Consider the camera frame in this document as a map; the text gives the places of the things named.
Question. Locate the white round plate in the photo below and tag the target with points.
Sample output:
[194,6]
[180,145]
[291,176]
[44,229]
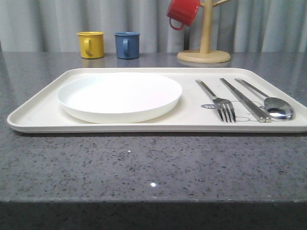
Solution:
[119,98]

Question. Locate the silver metal fork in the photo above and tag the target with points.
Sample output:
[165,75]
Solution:
[223,106]

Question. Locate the silver metal spoon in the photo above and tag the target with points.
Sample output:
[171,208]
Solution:
[275,107]

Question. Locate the cream rabbit serving tray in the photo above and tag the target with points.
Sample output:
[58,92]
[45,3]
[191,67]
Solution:
[194,112]

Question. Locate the blue enamel mug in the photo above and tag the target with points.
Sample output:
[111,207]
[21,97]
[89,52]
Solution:
[127,45]

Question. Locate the wooden mug tree stand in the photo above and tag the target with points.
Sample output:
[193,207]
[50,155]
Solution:
[205,54]

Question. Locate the yellow enamel mug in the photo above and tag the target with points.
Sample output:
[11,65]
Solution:
[91,44]

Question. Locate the red enamel mug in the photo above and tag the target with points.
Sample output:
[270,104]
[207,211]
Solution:
[183,11]

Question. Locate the grey curtain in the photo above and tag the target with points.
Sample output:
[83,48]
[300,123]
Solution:
[238,25]

